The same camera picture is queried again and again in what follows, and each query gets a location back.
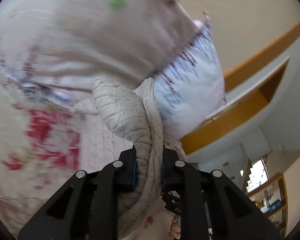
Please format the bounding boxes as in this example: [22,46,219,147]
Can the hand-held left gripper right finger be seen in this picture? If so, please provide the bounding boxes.
[161,149,282,240]

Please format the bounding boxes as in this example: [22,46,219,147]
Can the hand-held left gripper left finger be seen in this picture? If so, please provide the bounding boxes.
[17,147,138,240]

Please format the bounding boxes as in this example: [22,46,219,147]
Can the beige cable knit sweater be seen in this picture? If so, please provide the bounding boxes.
[74,77,188,240]

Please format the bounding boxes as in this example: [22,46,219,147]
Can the person's right hand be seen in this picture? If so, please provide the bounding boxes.
[168,215,182,239]

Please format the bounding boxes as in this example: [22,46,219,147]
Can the blue floral pillow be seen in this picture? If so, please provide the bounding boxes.
[154,10,227,138]

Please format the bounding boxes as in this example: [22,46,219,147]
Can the window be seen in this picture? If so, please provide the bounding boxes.
[245,159,268,193]

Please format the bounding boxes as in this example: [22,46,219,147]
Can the wooden framed cabinet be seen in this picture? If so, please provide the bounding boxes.
[179,17,300,156]

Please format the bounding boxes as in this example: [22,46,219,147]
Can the wooden bookshelf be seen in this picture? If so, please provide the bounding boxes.
[247,172,288,233]

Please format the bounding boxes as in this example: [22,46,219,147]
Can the floral bedspread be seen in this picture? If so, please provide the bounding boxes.
[0,62,174,240]

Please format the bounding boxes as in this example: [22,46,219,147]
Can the pink floral pillow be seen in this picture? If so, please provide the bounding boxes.
[0,0,203,93]

